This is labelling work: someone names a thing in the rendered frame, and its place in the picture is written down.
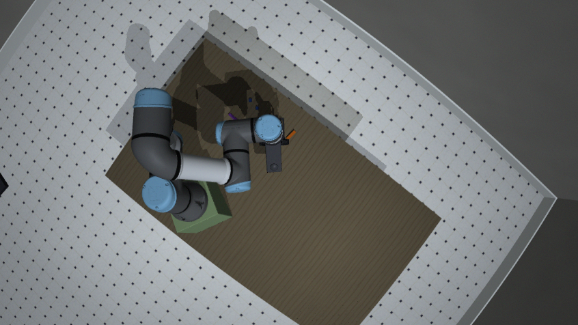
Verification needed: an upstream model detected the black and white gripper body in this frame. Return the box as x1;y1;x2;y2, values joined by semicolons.
261;115;286;146

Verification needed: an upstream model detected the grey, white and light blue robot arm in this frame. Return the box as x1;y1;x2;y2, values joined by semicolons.
131;88;283;222

